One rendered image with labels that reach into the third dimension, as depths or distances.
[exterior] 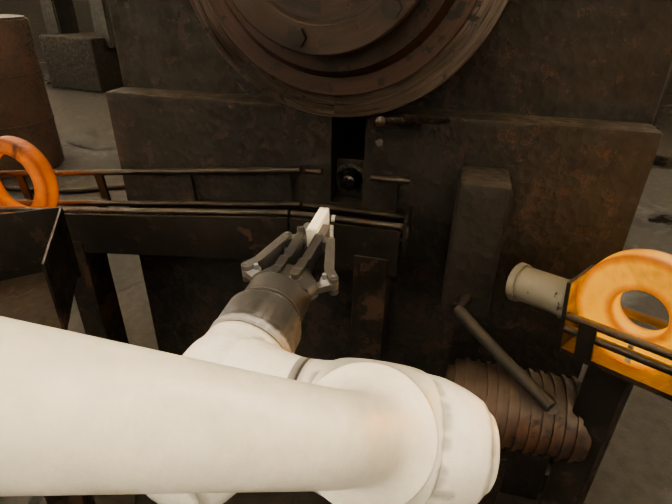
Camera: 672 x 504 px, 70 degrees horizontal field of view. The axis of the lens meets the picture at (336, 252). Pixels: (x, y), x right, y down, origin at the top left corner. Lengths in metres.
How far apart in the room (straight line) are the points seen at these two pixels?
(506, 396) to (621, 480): 0.73
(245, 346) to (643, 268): 0.47
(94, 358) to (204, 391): 0.04
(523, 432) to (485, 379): 0.09
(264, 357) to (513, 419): 0.46
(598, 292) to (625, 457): 0.88
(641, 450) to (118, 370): 1.48
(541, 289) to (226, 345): 0.46
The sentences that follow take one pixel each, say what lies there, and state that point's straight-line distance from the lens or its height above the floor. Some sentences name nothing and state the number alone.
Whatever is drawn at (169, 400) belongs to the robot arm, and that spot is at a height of 0.91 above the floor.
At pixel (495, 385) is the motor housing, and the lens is 0.79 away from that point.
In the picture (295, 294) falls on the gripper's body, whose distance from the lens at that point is 0.54.
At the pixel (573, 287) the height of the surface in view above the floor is 0.71.
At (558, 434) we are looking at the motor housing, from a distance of 0.81.
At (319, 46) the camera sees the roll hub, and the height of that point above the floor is 0.99.
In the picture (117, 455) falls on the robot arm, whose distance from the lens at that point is 0.20.
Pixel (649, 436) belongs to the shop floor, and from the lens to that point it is 1.63.
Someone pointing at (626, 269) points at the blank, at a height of 0.76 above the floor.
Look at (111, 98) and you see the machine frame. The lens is 1.05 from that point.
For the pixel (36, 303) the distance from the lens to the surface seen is 0.90.
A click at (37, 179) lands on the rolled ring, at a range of 1.14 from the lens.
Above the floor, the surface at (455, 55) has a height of 0.97.
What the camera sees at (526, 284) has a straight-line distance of 0.74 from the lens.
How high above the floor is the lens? 1.05
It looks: 29 degrees down
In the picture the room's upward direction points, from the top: 1 degrees clockwise
